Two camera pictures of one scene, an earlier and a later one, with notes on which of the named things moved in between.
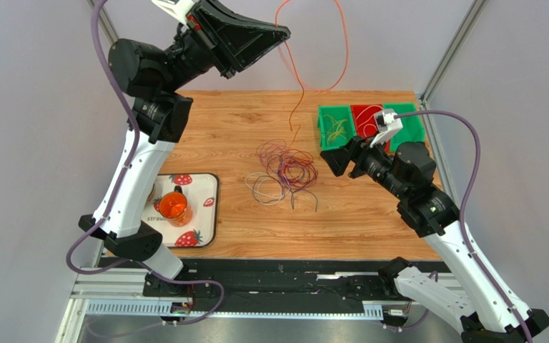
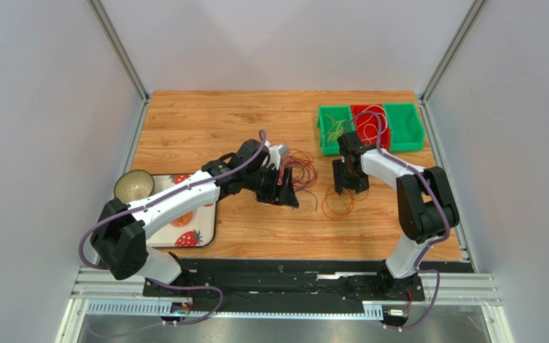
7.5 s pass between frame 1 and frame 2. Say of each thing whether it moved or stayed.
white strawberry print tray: stayed
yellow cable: stayed
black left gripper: moved
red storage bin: stayed
